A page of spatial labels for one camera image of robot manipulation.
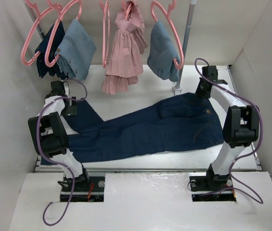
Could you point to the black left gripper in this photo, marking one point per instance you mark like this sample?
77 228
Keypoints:
71 110

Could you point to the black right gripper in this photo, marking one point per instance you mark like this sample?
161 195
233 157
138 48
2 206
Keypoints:
198 92

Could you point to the dark blue denim trousers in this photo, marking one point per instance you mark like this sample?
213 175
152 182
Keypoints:
180 123

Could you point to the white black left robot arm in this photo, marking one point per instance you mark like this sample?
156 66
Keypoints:
49 135

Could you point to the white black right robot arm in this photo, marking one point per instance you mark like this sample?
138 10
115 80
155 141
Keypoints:
240 129

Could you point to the hanging dark navy trousers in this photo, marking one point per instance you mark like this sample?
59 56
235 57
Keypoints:
41 66

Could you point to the hanging blue grey trousers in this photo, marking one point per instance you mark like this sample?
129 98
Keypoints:
162 54

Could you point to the hanging light blue trousers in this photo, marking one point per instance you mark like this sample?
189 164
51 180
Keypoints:
75 52

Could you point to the pink hanger holding dress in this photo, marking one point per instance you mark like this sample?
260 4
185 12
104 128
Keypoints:
127 7

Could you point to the white right rack foot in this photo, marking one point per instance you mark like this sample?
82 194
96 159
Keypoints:
177 89

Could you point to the hanging pink dress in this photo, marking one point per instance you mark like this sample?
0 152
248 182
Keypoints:
125 64

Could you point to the grey right rack pole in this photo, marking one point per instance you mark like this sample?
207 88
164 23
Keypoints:
191 9

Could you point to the grey rack pole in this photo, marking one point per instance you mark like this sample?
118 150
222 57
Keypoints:
191 9
34 12

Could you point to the grey left rack pole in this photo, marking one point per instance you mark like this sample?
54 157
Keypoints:
34 12

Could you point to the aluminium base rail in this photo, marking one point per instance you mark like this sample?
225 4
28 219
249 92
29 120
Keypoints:
157 164

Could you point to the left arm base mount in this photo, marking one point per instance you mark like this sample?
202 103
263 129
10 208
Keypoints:
84 191

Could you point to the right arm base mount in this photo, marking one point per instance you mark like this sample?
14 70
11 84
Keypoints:
205 190

